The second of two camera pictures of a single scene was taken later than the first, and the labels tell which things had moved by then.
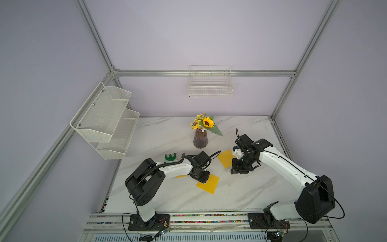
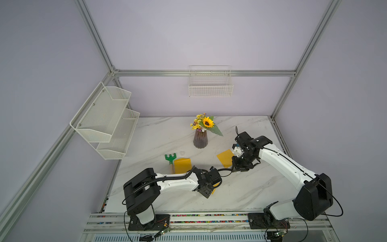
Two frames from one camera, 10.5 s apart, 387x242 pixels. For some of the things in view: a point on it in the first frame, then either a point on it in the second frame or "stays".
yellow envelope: [226, 158] stays
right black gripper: [238, 169] stays
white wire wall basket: [210, 81] stays
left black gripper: [204, 179] -> [208, 191]
